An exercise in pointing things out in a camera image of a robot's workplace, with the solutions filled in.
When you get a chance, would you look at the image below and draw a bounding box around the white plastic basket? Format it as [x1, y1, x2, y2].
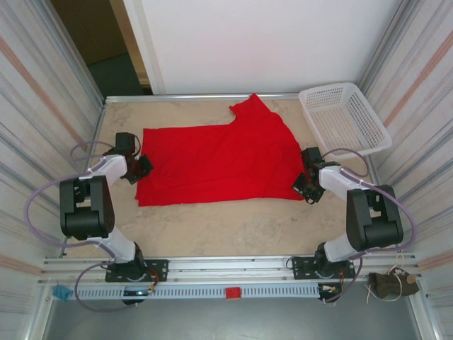
[298, 81, 393, 157]

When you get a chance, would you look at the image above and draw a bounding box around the red t-shirt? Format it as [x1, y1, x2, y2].
[134, 93, 304, 207]

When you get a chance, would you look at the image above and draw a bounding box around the small circuit board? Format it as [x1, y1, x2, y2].
[122, 288, 156, 298]
[317, 283, 343, 295]

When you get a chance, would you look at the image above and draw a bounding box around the small blue block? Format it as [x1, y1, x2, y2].
[52, 285, 71, 302]

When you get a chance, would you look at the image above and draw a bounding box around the grey metal sheet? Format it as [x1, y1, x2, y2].
[44, 299, 431, 340]

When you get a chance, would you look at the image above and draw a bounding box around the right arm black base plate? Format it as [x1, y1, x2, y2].
[292, 256, 357, 281]

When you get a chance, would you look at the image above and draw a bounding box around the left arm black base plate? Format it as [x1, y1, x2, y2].
[105, 259, 169, 283]

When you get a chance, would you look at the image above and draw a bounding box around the white door frame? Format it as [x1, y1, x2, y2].
[122, 0, 166, 96]

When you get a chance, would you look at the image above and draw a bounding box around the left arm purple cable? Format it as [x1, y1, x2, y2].
[23, 140, 139, 312]

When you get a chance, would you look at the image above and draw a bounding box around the brown drawstring pouch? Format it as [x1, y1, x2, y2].
[366, 254, 421, 302]

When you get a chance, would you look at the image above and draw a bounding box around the white slotted cable duct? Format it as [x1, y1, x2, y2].
[67, 285, 321, 300]

